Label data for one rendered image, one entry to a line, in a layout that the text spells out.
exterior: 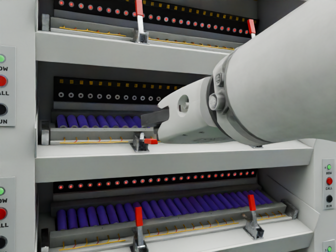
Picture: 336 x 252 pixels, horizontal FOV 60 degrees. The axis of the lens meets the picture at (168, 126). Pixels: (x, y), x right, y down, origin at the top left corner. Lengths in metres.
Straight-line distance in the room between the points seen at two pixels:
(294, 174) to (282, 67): 0.66
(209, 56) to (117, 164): 0.28
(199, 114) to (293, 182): 0.61
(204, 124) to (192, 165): 0.34
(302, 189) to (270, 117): 0.62
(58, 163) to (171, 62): 0.28
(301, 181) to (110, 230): 0.48
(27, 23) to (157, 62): 0.23
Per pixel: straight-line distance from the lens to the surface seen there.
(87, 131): 0.55
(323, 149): 0.80
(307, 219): 0.82
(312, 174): 0.79
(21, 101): 0.51
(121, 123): 0.62
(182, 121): 0.27
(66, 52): 0.53
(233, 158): 0.63
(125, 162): 0.53
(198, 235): 0.67
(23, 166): 0.51
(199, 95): 0.25
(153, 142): 0.48
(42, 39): 0.53
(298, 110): 0.18
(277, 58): 0.18
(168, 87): 0.72
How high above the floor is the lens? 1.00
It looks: level
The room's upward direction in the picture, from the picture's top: straight up
